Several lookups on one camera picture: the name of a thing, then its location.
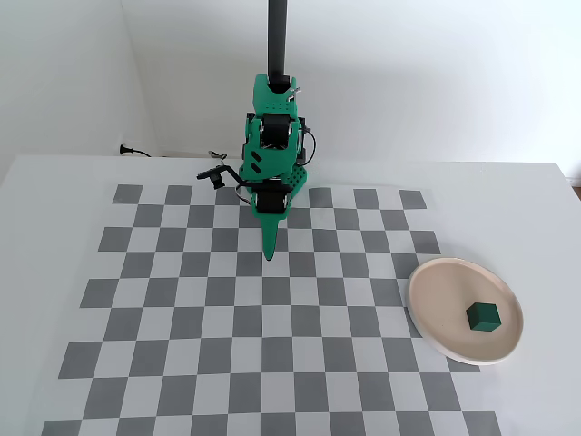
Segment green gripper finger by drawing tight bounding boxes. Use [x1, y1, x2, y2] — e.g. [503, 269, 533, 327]
[251, 199, 294, 263]

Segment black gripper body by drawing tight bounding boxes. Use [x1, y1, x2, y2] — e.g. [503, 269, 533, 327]
[253, 179, 292, 213]

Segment dark green dice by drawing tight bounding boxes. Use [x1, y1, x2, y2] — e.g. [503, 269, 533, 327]
[466, 301, 502, 332]

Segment green perforated robot base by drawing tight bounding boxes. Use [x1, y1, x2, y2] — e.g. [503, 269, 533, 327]
[290, 163, 313, 201]

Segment beige round plate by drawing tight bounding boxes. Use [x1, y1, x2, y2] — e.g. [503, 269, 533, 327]
[407, 256, 525, 366]

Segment grey white checkerboard mat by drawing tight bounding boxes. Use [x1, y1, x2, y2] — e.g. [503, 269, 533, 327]
[43, 183, 503, 436]

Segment black vertical pole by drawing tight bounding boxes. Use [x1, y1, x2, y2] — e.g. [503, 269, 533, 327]
[266, 0, 290, 87]

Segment black camera circuit board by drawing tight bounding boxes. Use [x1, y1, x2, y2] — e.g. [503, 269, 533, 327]
[196, 165, 228, 192]

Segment black camera cable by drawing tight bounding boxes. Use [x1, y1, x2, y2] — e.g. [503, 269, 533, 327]
[297, 128, 318, 168]

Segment black wall plug cable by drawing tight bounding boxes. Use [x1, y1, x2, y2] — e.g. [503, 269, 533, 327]
[119, 143, 153, 159]

